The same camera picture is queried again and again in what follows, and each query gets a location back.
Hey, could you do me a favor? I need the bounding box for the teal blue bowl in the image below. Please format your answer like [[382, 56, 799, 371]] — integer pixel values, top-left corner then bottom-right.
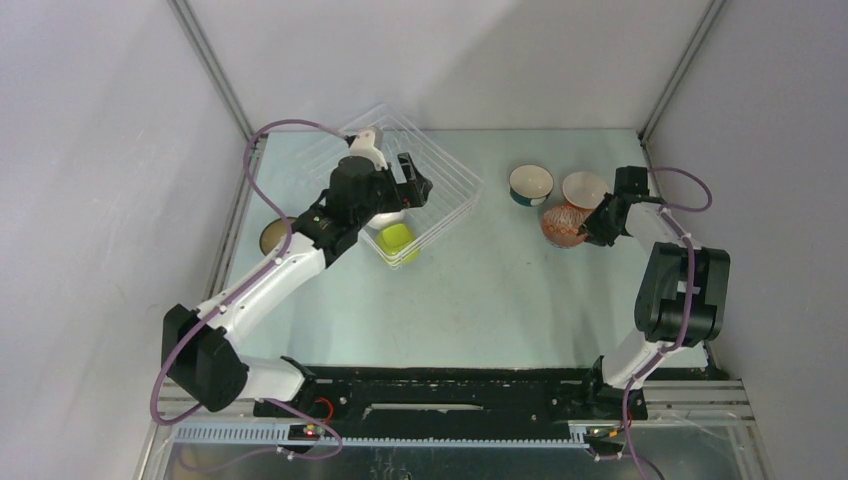
[[508, 164, 555, 207]]

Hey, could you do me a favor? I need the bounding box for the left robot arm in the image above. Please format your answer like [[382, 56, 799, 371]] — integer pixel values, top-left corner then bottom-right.
[[155, 152, 433, 417]]

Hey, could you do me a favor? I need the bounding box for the green bowl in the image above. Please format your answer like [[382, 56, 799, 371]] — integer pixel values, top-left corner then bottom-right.
[[376, 223, 420, 269]]

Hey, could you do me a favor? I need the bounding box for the orange bowl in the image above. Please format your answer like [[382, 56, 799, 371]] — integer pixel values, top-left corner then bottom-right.
[[561, 171, 610, 211]]

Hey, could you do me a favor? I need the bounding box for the blue patterned bowl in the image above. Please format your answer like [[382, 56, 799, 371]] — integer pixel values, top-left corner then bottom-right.
[[541, 205, 588, 249]]

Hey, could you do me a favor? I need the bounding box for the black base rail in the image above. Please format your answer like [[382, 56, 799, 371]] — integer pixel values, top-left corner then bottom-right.
[[253, 367, 624, 440]]

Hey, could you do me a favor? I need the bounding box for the white bowl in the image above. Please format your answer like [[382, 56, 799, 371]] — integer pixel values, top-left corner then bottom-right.
[[367, 211, 405, 231]]

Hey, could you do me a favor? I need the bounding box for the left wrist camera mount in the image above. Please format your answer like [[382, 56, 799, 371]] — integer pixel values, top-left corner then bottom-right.
[[348, 126, 389, 171]]

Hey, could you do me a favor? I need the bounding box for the grey cable duct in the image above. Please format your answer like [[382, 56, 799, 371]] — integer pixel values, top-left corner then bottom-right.
[[172, 422, 601, 449]]

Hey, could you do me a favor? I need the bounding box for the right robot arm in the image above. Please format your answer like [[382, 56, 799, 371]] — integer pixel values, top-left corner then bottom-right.
[[580, 166, 731, 418]]

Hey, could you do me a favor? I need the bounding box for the white wire dish rack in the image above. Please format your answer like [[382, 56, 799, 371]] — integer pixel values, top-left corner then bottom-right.
[[292, 104, 483, 269]]

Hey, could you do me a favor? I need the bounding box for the dark bowl beige inside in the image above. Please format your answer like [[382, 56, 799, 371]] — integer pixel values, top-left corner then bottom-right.
[[259, 219, 289, 256]]

